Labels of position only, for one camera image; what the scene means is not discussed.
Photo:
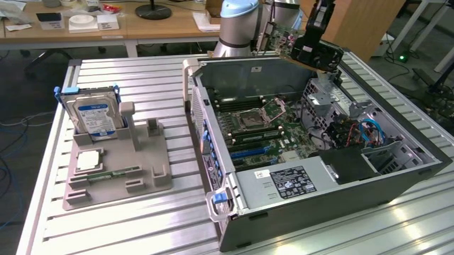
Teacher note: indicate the black RAM stick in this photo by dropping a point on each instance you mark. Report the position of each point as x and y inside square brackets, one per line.
[255, 136]

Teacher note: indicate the open black PC case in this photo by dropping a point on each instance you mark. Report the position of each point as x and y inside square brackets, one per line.
[319, 220]

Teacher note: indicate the green motherboard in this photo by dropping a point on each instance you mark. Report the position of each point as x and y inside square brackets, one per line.
[283, 140]

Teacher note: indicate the clear bag of papers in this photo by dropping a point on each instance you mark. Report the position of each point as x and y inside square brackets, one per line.
[11, 9]

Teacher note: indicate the grey power supply unit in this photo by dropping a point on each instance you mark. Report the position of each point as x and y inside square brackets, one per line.
[255, 194]

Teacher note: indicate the black round lamp base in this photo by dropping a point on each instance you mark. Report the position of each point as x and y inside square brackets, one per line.
[152, 12]

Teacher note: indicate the graphics card with black fan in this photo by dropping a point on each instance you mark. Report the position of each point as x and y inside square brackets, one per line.
[283, 37]

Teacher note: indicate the blue expansion slot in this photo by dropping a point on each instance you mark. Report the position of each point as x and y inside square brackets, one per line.
[248, 153]

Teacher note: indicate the wooden cabinet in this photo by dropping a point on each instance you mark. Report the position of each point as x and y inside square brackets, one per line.
[362, 26]

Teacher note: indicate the silver disk bay cage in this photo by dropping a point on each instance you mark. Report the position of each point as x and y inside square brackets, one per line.
[319, 103]

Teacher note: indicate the black chair base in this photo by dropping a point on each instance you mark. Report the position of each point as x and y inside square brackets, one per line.
[35, 62]

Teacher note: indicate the CPU socket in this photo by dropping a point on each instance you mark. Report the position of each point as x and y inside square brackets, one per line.
[252, 119]

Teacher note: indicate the brown cardboard box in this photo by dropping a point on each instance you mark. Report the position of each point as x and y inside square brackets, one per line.
[212, 9]

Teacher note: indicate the silver CPU chip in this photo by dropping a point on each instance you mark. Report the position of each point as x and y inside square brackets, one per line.
[88, 160]

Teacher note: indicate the white floor box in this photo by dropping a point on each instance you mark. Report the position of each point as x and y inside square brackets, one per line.
[387, 46]

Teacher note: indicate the white round container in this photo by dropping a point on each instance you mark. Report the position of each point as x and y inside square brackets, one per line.
[83, 24]

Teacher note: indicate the grey cup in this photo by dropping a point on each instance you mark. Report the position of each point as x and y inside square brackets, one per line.
[52, 3]

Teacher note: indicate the white paper slip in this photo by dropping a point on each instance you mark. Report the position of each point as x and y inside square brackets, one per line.
[17, 27]

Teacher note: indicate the black adapter green light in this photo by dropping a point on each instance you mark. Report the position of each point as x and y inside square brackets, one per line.
[402, 57]

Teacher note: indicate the white desk frame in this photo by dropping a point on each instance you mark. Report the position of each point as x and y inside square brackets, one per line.
[403, 26]

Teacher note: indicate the grey parts rack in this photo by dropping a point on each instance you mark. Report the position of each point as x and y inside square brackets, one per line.
[148, 156]

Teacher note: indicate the red packet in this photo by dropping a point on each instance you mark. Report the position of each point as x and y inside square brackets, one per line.
[111, 8]

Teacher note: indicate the blue case latch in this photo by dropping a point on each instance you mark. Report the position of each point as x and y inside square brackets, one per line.
[218, 198]

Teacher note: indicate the hard disk in blue carrier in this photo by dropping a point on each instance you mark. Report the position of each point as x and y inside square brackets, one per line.
[93, 117]

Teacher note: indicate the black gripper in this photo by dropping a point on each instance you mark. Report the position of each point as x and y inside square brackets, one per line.
[320, 16]

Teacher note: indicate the black box white label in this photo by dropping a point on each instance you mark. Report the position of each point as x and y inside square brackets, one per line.
[49, 18]

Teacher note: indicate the white cup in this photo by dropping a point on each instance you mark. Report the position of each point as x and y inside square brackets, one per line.
[67, 2]

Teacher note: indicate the black floor stand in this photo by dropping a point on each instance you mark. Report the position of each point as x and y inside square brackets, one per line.
[438, 87]

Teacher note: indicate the white paper stack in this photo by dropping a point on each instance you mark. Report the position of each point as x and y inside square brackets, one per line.
[206, 24]

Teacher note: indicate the green RAM stick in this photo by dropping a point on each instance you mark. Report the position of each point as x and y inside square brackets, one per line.
[109, 175]

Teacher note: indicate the metal socket cover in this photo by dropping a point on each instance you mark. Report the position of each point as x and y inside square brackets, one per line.
[274, 107]

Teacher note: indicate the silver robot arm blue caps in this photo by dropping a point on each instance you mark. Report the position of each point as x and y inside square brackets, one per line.
[234, 32]

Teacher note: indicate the small white box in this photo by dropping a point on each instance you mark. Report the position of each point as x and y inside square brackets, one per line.
[107, 24]

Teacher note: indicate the wooden desk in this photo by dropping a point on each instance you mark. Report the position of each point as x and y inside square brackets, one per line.
[148, 29]

